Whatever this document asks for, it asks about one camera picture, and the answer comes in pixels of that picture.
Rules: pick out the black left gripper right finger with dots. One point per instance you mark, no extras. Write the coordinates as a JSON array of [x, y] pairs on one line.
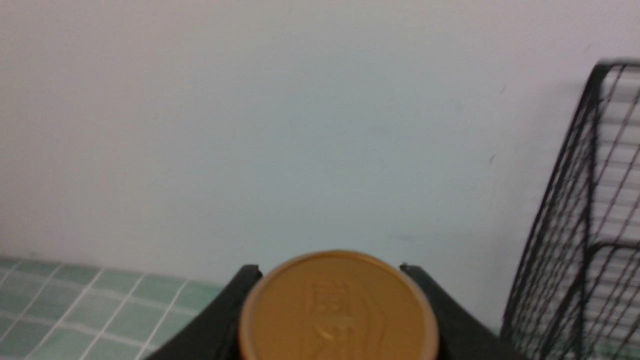
[[462, 336]]

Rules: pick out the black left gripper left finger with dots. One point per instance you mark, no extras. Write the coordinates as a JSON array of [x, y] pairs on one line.
[[213, 333]]

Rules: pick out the vinegar bottle with gold cap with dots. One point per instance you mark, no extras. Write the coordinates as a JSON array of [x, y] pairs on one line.
[[337, 305]]

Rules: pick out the green checkered tablecloth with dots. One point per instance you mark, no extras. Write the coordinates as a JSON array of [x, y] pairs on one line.
[[62, 311]]

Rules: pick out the black wire mesh rack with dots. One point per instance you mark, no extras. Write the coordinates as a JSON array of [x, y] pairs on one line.
[[575, 295]]

